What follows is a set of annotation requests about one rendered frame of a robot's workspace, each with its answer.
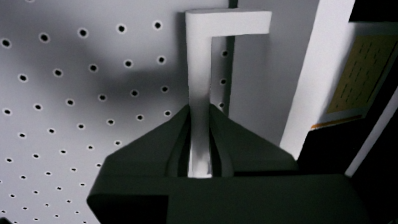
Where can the grey perforated base plate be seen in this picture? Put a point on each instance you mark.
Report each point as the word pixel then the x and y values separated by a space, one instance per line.
pixel 79 79

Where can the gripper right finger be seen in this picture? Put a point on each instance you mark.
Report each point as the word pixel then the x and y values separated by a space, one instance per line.
pixel 244 153

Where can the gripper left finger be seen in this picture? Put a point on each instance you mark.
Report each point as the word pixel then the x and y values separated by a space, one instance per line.
pixel 157 151

